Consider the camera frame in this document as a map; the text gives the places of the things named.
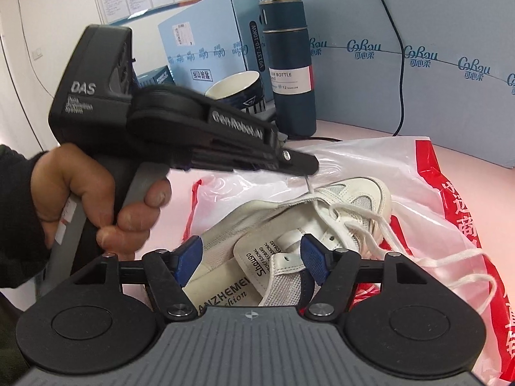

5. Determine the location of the white sneaker with stripes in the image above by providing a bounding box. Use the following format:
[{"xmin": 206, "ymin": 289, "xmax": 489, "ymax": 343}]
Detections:
[{"xmin": 184, "ymin": 177, "xmax": 392, "ymax": 310}]

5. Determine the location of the white shoelace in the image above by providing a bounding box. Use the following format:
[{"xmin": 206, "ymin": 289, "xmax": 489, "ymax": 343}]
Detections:
[{"xmin": 303, "ymin": 174, "xmax": 500, "ymax": 318}]

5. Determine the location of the person left forearm sleeve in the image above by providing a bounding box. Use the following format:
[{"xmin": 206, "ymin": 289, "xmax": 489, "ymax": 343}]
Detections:
[{"xmin": 0, "ymin": 145, "xmax": 50, "ymax": 385}]

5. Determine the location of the person left hand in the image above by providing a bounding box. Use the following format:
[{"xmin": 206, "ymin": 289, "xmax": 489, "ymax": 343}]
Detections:
[{"xmin": 31, "ymin": 144, "xmax": 172, "ymax": 261}]

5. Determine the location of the grey cloth pouch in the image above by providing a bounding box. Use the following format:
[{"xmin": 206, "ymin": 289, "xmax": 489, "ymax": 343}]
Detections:
[{"xmin": 257, "ymin": 107, "xmax": 288, "ymax": 145}]

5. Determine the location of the small dark blue box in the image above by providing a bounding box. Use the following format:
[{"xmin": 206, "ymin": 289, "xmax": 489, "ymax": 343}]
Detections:
[{"xmin": 137, "ymin": 65, "xmax": 174, "ymax": 88}]

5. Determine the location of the black white ceramic mug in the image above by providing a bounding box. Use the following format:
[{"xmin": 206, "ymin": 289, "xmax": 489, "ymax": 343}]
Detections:
[{"xmin": 205, "ymin": 71, "xmax": 265, "ymax": 114}]

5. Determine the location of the red white plastic bag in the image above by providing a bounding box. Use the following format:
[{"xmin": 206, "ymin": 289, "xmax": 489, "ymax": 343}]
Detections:
[{"xmin": 146, "ymin": 137, "xmax": 514, "ymax": 385}]

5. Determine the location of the dark blue thermos bottle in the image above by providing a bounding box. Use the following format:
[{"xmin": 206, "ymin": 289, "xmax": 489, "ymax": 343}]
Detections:
[{"xmin": 259, "ymin": 0, "xmax": 317, "ymax": 140}]

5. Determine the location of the light blue cardboard box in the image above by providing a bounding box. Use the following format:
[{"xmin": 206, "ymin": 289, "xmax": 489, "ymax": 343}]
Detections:
[{"xmin": 255, "ymin": 0, "xmax": 515, "ymax": 170}]

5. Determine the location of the black power cable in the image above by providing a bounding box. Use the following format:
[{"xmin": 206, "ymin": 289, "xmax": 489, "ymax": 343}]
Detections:
[{"xmin": 309, "ymin": 0, "xmax": 405, "ymax": 142}]

